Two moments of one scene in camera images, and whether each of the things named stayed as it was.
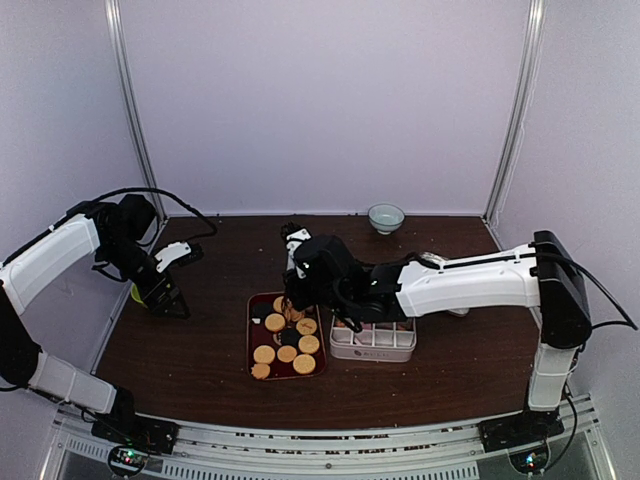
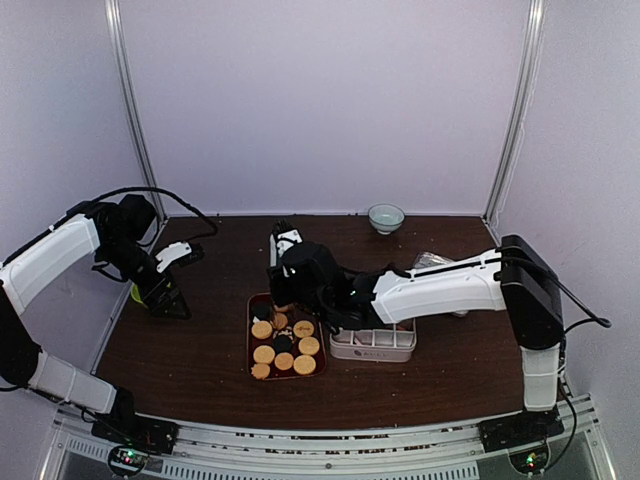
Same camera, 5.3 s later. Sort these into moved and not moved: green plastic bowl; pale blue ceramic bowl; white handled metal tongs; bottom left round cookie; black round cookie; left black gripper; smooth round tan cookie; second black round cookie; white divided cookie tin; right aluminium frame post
Moved: black round cookie; white handled metal tongs; smooth round tan cookie
Not moved: second black round cookie; white divided cookie tin; bottom left round cookie; green plastic bowl; right aluminium frame post; pale blue ceramic bowl; left black gripper
